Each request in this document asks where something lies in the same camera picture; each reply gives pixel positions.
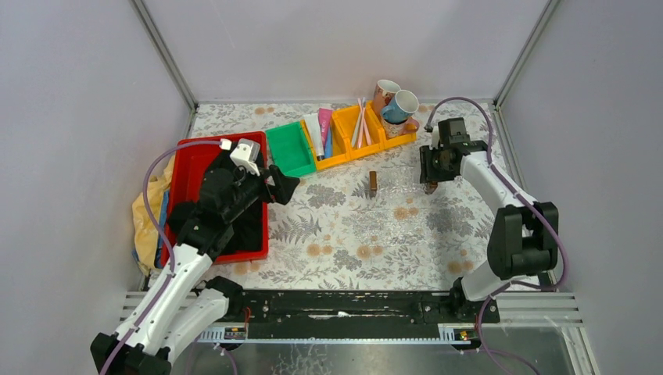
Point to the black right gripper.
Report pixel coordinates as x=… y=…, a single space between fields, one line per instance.
x=427 y=173

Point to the green plastic bin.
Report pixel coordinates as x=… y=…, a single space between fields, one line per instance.
x=290 y=150

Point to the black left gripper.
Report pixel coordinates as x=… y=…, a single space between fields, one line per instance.
x=266 y=185

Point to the blue toothpaste tube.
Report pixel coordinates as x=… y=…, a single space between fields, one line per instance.
x=328 y=146

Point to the yellow bin with toothbrushes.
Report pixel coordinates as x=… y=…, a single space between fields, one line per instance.
x=345 y=120

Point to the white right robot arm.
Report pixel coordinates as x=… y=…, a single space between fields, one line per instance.
x=522 y=240

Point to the blue ceramic mug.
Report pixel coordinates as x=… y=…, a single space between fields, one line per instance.
x=402 y=106

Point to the yellow cloth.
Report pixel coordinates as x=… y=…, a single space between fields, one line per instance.
x=145 y=232

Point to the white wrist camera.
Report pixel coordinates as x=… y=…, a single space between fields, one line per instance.
x=435 y=140
x=245 y=154

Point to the pink toothpaste tube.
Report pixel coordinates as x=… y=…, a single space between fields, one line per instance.
x=324 y=120

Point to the pink pumpkin-face mug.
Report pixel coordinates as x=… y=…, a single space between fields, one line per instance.
x=393 y=130

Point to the yellow bin with toothpaste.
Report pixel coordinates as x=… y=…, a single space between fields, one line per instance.
x=340 y=149

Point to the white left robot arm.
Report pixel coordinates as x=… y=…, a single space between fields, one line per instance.
x=158 y=330

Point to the yellow bin with mugs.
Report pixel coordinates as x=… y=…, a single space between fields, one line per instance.
x=399 y=138

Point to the blue cloth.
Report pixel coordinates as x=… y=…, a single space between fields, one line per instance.
x=162 y=220

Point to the white toothpaste tube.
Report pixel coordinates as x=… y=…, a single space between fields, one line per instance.
x=314 y=130

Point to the black cloth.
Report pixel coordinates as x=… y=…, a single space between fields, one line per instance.
x=209 y=239

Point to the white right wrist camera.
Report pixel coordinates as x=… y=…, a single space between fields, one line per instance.
x=435 y=140

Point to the pink toothbrush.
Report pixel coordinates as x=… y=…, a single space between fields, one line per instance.
x=366 y=138
x=361 y=132

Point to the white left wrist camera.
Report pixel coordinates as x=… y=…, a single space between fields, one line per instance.
x=245 y=154

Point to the red plastic tray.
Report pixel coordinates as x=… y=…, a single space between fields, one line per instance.
x=186 y=165

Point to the floral orange-handled mug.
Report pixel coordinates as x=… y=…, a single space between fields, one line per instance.
x=384 y=92

